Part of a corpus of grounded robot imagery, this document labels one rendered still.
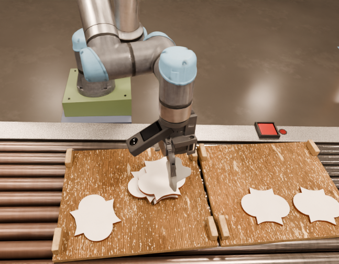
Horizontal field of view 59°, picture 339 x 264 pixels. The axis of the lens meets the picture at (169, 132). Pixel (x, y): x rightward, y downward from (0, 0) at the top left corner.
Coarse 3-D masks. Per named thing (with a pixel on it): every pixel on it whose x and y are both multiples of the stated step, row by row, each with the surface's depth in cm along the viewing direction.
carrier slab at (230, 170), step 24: (264, 144) 105; (288, 144) 106; (216, 168) 95; (240, 168) 96; (264, 168) 97; (288, 168) 98; (312, 168) 98; (216, 192) 89; (240, 192) 89; (288, 192) 91; (336, 192) 92; (216, 216) 83; (240, 216) 83; (288, 216) 85; (240, 240) 78; (264, 240) 79; (288, 240) 80
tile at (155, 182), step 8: (152, 168) 89; (160, 168) 89; (144, 176) 86; (152, 176) 86; (160, 176) 87; (144, 184) 84; (152, 184) 84; (160, 184) 85; (168, 184) 85; (144, 192) 82; (152, 192) 82; (160, 192) 83; (168, 192) 83; (176, 192) 83
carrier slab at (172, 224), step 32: (96, 160) 94; (128, 160) 95; (64, 192) 85; (96, 192) 85; (128, 192) 86; (192, 192) 88; (64, 224) 78; (128, 224) 79; (160, 224) 80; (192, 224) 81; (64, 256) 72; (96, 256) 73
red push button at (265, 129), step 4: (260, 124) 113; (264, 124) 113; (268, 124) 114; (272, 124) 114; (260, 128) 112; (264, 128) 112; (268, 128) 112; (272, 128) 112; (264, 132) 110; (268, 132) 110; (272, 132) 111; (276, 132) 111
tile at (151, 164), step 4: (156, 160) 92; (160, 160) 92; (164, 160) 92; (148, 164) 91; (152, 164) 91; (156, 164) 91; (160, 164) 91; (144, 168) 89; (140, 172) 88; (144, 172) 88; (140, 176) 87
